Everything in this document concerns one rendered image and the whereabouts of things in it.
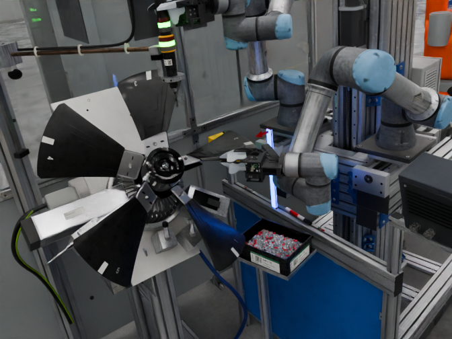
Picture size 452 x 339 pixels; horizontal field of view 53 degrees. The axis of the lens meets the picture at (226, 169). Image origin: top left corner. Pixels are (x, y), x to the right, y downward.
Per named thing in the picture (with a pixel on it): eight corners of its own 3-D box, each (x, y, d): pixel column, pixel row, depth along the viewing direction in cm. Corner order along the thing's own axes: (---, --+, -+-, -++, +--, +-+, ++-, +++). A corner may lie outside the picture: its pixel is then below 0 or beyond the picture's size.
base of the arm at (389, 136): (386, 132, 185) (387, 109, 181) (423, 140, 175) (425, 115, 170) (367, 144, 176) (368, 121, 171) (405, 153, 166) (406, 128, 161)
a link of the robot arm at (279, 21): (299, 1, 181) (291, 48, 142) (272, 3, 183) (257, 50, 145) (298, -30, 174) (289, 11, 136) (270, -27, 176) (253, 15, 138)
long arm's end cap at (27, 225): (30, 226, 141) (30, 216, 131) (40, 247, 140) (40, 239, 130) (21, 229, 139) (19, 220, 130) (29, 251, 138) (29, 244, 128)
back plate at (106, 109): (93, 306, 141) (93, 306, 140) (9, 116, 151) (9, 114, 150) (230, 237, 166) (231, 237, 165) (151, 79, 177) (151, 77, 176)
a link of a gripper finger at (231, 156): (214, 157, 138) (243, 159, 136) (220, 147, 143) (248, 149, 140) (215, 165, 140) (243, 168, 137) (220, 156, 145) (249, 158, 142)
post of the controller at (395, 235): (386, 271, 136) (389, 215, 128) (392, 266, 138) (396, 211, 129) (394, 276, 134) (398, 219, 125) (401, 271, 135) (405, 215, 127)
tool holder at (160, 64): (151, 83, 132) (144, 48, 128) (161, 76, 138) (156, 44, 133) (178, 82, 129) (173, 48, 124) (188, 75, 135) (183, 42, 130)
